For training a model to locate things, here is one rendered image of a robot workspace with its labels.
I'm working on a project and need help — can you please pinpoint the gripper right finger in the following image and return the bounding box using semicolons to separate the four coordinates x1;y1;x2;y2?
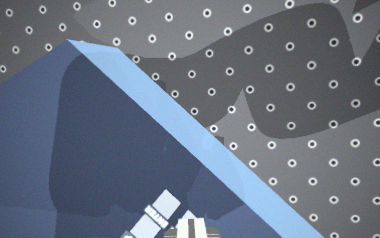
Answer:
191;218;221;238

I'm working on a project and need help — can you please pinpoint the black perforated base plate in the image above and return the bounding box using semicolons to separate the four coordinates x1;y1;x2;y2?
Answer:
0;0;380;238

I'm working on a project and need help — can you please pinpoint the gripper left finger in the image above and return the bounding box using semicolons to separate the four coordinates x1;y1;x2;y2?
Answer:
163;219;192;238

